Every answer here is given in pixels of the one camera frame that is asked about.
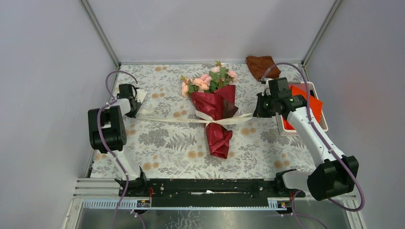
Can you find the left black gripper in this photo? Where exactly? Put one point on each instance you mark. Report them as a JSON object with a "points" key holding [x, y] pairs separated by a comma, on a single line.
{"points": [[138, 104]]}

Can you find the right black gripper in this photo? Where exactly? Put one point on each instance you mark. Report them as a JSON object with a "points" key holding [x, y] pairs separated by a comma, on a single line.
{"points": [[259, 112]]}

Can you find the dark red wrapping paper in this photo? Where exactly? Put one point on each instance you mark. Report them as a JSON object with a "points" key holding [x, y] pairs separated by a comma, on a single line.
{"points": [[218, 105]]}

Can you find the pink fake flower bouquet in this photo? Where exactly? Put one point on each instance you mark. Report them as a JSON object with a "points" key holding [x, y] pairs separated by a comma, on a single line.
{"points": [[218, 77]]}

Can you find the cream printed ribbon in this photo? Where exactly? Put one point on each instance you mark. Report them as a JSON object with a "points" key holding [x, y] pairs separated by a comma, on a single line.
{"points": [[203, 119]]}

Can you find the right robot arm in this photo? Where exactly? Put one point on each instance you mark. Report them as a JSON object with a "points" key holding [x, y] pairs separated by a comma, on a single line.
{"points": [[335, 173]]}

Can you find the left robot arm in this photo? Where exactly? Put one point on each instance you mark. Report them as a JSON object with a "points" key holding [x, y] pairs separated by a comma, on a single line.
{"points": [[107, 131]]}

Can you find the brown folded cloth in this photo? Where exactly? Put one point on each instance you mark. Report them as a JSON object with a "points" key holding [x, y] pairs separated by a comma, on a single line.
{"points": [[259, 65]]}

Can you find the dark red paper in basket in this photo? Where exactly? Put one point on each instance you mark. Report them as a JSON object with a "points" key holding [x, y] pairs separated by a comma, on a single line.
{"points": [[298, 89]]}

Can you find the orange cloth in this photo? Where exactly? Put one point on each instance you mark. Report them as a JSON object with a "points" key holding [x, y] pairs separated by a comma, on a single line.
{"points": [[316, 107]]}

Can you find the floral tablecloth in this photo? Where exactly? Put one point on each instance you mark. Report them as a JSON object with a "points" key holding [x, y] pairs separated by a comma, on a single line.
{"points": [[180, 150]]}

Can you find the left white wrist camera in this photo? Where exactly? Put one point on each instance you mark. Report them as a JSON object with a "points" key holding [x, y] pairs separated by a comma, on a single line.
{"points": [[140, 95]]}

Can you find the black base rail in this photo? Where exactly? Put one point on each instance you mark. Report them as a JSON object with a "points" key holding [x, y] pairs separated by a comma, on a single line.
{"points": [[178, 193]]}

